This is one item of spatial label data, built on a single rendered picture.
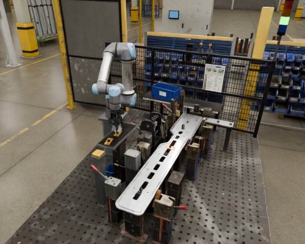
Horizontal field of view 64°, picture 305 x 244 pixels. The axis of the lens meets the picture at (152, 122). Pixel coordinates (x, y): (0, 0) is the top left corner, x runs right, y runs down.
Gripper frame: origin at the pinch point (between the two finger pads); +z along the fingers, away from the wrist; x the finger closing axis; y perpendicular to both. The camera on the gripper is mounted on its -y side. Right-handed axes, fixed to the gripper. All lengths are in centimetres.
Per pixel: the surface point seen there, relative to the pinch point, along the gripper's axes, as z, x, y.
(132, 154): 6.7, 17.2, 15.9
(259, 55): -40, 103, -112
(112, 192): 18.3, 12.5, 42.7
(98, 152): 1.7, -3.5, 26.3
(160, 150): 17.7, 30.8, -9.4
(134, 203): 18, 29, 47
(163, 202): 12, 46, 48
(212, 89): 0, 65, -114
